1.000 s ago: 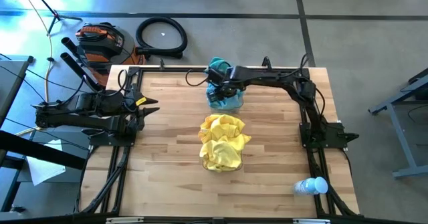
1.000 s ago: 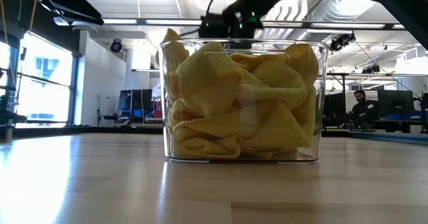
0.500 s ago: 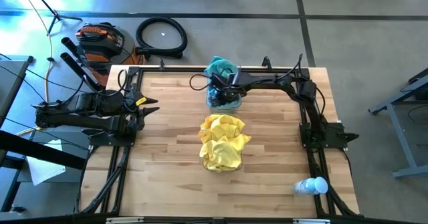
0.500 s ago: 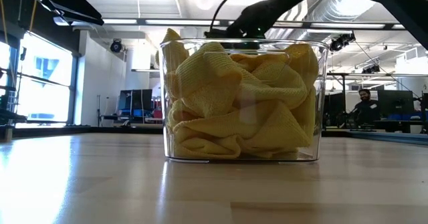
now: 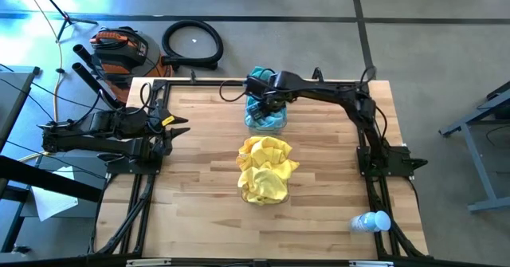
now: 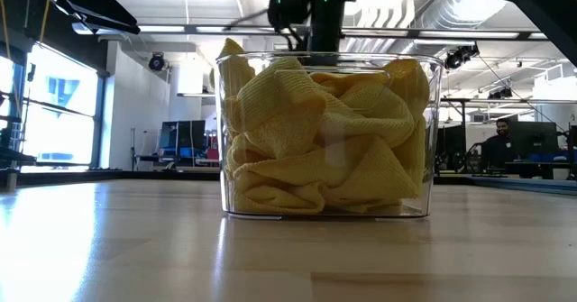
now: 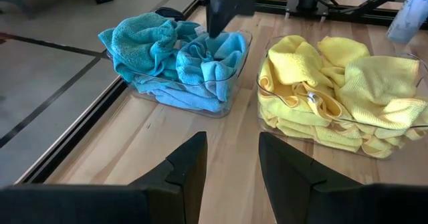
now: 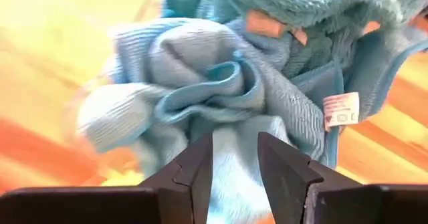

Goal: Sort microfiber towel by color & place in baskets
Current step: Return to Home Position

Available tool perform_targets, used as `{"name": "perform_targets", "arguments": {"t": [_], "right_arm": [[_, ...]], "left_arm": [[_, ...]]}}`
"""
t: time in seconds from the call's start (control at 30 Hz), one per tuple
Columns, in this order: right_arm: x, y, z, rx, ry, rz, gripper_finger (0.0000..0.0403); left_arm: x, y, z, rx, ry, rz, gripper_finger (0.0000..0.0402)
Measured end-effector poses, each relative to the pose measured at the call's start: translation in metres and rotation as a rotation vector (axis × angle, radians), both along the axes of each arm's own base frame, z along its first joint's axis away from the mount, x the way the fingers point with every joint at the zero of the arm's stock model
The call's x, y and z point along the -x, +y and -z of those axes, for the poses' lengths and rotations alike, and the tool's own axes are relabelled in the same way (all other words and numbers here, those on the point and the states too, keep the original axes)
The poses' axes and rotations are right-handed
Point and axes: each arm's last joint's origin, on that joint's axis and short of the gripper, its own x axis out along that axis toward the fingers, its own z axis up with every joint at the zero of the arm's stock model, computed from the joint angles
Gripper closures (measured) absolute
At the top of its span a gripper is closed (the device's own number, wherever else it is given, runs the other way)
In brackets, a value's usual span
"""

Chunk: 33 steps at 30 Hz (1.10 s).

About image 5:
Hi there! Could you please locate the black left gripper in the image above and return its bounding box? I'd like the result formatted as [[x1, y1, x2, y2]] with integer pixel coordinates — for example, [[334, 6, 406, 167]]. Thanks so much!
[[147, 98, 192, 158]]

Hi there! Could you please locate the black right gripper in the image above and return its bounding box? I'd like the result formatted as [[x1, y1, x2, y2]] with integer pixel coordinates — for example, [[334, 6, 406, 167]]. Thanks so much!
[[246, 86, 289, 122]]

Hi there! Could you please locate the clear plastic basket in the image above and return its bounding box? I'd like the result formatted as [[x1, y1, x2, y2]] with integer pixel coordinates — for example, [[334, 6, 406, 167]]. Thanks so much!
[[243, 73, 288, 135], [238, 137, 291, 206]]

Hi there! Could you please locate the orange black shop vacuum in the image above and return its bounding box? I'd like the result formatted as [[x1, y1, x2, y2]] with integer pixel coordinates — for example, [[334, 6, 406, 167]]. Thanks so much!
[[88, 26, 175, 104]]

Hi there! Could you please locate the black vacuum wand tube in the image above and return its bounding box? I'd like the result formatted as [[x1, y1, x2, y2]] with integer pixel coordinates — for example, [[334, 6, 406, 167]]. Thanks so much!
[[71, 62, 127, 116], [72, 43, 103, 75]]

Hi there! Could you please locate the white paper sheet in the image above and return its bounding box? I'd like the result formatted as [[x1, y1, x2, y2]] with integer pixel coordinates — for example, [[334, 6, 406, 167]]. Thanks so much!
[[30, 165, 80, 222]]

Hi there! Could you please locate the black side table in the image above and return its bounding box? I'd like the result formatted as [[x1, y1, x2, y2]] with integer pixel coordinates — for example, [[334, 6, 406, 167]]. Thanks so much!
[[0, 150, 111, 256]]

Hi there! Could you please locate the grey desk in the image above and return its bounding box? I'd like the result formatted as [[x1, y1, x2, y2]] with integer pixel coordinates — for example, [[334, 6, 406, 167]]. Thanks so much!
[[0, 65, 41, 140]]

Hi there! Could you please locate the black tripod stand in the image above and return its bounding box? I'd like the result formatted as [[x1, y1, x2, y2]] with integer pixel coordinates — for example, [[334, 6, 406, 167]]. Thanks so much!
[[31, 0, 99, 41]]

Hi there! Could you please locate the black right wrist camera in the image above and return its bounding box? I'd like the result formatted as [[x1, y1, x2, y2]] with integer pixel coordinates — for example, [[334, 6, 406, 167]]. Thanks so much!
[[245, 75, 274, 97]]

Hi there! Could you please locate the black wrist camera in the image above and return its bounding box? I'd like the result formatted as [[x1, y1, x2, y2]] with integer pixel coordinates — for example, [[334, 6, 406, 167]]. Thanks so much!
[[245, 75, 274, 97], [117, 108, 149, 137]]

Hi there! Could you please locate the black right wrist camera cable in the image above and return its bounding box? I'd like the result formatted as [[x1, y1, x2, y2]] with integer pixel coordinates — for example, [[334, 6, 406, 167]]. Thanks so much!
[[218, 78, 256, 103]]

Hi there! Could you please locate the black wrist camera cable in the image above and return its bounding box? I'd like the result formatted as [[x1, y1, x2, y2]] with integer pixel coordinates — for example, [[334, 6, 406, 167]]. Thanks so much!
[[218, 78, 256, 103], [75, 81, 156, 127]]

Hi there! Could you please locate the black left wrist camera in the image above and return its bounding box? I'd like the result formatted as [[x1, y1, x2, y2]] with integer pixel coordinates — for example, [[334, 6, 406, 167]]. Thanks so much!
[[117, 108, 149, 137]]

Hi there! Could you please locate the black left wrist camera cable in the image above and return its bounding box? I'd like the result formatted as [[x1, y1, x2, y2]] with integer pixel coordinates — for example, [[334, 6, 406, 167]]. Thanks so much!
[[75, 81, 156, 127]]

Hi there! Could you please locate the black vacuum hose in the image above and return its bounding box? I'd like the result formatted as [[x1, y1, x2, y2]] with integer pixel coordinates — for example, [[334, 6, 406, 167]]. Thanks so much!
[[160, 18, 225, 71]]

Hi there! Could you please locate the yellow extension cable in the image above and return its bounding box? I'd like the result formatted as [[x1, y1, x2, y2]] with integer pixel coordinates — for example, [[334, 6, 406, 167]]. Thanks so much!
[[18, 0, 115, 163]]

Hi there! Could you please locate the silver metal bracket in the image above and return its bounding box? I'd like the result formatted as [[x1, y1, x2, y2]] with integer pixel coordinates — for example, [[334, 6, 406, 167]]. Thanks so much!
[[349, 260, 394, 267], [126, 258, 172, 267]]

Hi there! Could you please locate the black aluminium table frame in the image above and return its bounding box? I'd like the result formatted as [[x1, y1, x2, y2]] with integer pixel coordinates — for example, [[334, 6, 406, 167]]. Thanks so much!
[[88, 77, 430, 267]]

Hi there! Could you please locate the grey metal table frame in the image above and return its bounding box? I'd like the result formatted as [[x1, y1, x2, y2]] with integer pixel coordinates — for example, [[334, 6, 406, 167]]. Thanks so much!
[[437, 79, 510, 214]]

